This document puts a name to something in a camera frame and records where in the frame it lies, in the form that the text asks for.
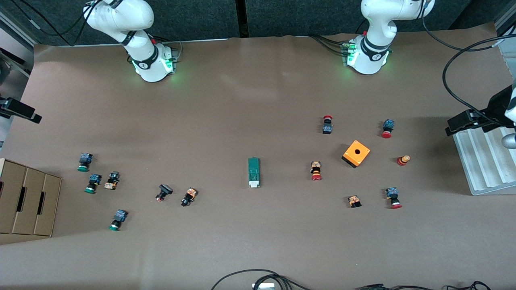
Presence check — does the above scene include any orange button enclosure box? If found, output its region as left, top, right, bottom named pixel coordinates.
left=342, top=140, right=371, bottom=168

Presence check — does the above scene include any black selector with orange block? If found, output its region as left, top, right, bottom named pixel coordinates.
left=180, top=187, right=198, bottom=207

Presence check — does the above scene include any white ridged tray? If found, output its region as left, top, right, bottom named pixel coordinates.
left=451, top=121, right=516, bottom=196

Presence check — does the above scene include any black square pushbutton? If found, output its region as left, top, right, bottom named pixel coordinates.
left=155, top=184, right=174, bottom=202

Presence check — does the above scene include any black button with orange block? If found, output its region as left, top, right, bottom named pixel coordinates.
left=104, top=171, right=121, bottom=190

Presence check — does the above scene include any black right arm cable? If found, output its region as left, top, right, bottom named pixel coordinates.
left=8, top=0, right=101, bottom=47

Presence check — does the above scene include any grey aluminium frame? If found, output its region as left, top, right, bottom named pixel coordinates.
left=495, top=10, right=516, bottom=81

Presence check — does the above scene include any black looped cable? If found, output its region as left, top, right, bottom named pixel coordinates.
left=210, top=269, right=313, bottom=290

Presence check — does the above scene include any black base cable bundle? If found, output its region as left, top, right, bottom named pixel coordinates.
left=308, top=34, right=349, bottom=57

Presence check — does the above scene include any green pushbutton with blue block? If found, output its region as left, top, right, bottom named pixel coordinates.
left=108, top=209, right=129, bottom=232
left=77, top=153, right=94, bottom=173
left=84, top=174, right=102, bottom=194

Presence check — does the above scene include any brown table cover sheet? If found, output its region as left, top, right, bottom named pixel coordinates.
left=0, top=22, right=516, bottom=290

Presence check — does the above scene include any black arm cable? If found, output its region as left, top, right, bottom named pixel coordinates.
left=8, top=0, right=101, bottom=47
left=419, top=0, right=516, bottom=121

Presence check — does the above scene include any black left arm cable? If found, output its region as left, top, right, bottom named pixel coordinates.
left=419, top=0, right=516, bottom=121

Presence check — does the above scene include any brown cardboard box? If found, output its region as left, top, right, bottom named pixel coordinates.
left=0, top=158, right=62, bottom=237

